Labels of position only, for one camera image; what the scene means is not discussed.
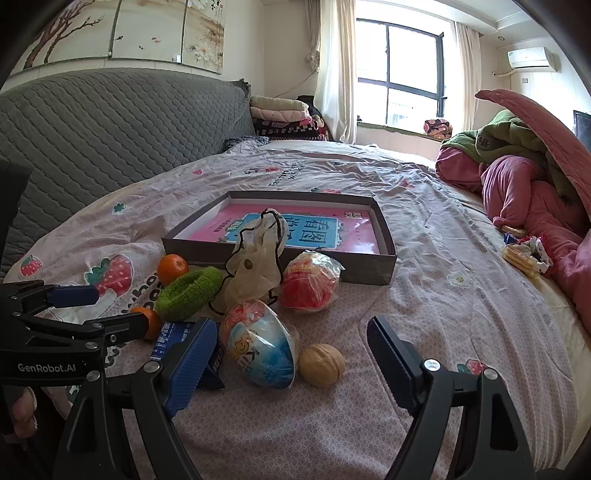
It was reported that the blue toy egg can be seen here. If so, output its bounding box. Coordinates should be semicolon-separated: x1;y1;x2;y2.
219;299;301;391

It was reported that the green blanket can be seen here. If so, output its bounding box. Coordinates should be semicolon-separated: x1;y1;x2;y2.
441;110;578;199

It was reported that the person's left hand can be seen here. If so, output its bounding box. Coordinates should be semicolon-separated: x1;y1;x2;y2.
10;387;38;440

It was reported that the grey cardboard box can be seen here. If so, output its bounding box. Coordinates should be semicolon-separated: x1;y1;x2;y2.
161;190;398;286

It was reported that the green hair scrunchie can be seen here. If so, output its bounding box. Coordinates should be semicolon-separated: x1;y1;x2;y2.
154;266;225;322

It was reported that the dark patterned cloth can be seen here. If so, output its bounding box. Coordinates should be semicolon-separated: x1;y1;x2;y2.
225;135;269;151

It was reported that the stack of folded blankets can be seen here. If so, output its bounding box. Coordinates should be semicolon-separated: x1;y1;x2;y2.
249;95;333;141

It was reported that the white air conditioner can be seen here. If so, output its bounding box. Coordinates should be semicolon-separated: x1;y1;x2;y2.
507;46;558;72

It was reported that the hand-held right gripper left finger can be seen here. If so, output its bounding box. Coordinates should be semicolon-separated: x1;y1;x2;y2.
55;318;225;480

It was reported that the floral cushion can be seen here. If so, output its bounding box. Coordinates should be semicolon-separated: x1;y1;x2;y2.
424;118;453;139

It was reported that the pink book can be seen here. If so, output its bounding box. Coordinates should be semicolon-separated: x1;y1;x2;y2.
187;203;382;254

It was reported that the floral wall painting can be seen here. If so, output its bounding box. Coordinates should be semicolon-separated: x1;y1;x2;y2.
9;0;229;77

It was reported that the red toy egg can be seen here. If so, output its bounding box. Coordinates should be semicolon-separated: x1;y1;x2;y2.
278;250;346;315

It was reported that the walnut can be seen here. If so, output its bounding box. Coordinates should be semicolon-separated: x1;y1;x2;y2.
298;344;346;387

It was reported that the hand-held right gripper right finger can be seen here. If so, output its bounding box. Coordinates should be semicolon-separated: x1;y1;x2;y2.
367;315;536;480

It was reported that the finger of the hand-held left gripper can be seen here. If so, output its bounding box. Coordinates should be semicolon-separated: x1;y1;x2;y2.
0;281;100;317
14;314;151;345

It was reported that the cream curtain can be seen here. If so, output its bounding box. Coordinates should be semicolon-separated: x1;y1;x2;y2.
455;21;483;134
314;0;358;144

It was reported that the beige cloth pouch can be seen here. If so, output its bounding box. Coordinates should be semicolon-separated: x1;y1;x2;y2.
208;209;289;315

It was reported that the blue packet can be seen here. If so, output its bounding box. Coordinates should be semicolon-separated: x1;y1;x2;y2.
150;320;227;391

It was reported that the black framed window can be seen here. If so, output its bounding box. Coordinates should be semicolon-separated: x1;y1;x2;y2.
356;18;448;130

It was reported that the strawberry print bed sheet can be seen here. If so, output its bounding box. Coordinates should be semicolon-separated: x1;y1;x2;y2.
4;138;578;480

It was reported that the pink quilt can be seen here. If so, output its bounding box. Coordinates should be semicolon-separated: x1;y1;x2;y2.
436;89;591;333

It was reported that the yellow biscuit packet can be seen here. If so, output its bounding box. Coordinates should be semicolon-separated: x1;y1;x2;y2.
502;244;541;278

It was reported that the grey quilted headboard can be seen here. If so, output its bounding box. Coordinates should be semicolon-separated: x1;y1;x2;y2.
0;68;257;278

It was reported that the orange tangerine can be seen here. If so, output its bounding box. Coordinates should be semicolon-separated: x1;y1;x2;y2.
130;307;163;341
157;254;190;284

